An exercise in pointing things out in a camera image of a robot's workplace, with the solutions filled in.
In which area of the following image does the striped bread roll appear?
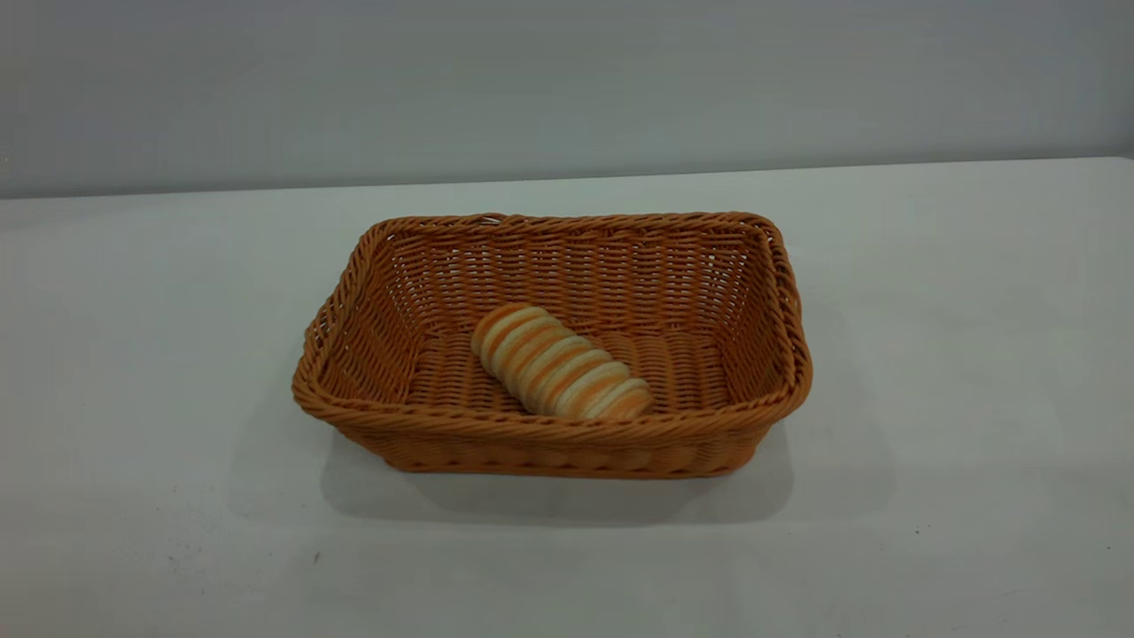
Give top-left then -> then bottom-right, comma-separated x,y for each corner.
470,303 -> 655,421

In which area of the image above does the orange woven wicker basket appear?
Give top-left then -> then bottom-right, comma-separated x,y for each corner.
291,211 -> 813,480

